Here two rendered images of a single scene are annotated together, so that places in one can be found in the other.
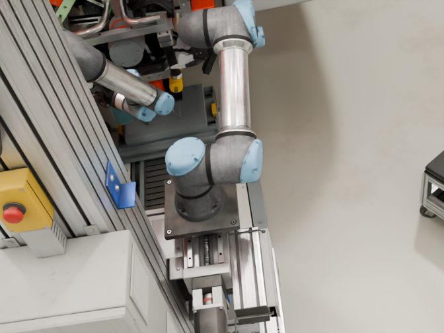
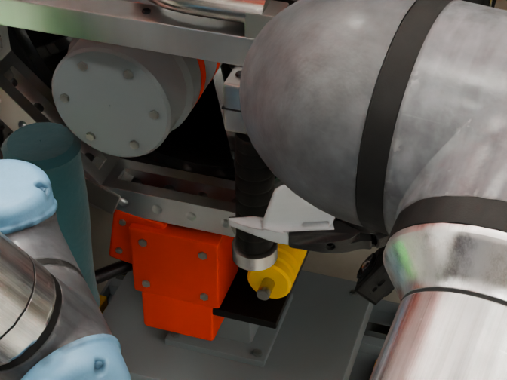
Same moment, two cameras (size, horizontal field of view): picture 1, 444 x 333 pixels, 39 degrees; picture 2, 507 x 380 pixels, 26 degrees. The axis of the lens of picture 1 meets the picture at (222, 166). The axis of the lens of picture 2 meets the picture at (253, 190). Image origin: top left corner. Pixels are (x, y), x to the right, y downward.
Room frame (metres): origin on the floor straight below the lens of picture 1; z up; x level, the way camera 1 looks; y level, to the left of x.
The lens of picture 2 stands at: (1.11, -0.08, 1.45)
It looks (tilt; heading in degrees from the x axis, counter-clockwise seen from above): 38 degrees down; 12
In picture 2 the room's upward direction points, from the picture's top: straight up
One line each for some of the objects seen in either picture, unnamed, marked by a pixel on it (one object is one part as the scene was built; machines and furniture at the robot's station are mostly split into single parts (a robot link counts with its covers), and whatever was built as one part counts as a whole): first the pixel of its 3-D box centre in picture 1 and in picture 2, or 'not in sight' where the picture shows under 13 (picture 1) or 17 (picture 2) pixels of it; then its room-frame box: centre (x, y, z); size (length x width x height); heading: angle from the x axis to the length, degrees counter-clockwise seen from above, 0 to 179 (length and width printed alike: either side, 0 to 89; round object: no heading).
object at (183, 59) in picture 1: (181, 60); (283, 209); (1.84, 0.04, 0.85); 0.09 x 0.03 x 0.06; 111
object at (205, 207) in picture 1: (196, 191); not in sight; (1.19, 0.09, 0.87); 0.15 x 0.15 x 0.10
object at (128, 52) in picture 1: (126, 37); (149, 53); (2.07, 0.23, 0.85); 0.21 x 0.14 x 0.14; 174
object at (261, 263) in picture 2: (172, 59); (254, 192); (1.89, 0.08, 0.83); 0.04 x 0.04 x 0.16
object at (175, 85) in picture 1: (174, 70); (295, 222); (2.23, 0.09, 0.51); 0.29 x 0.06 x 0.06; 174
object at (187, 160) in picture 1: (190, 165); not in sight; (1.19, 0.08, 0.98); 0.13 x 0.12 x 0.14; 75
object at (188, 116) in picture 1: (159, 96); (229, 275); (2.31, 0.20, 0.32); 0.40 x 0.30 x 0.28; 84
